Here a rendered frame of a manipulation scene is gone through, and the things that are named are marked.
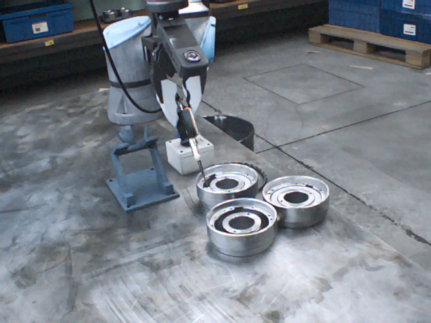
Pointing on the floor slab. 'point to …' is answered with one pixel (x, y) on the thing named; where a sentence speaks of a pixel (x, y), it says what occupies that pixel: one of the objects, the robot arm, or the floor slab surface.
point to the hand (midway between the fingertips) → (184, 119)
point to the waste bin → (234, 128)
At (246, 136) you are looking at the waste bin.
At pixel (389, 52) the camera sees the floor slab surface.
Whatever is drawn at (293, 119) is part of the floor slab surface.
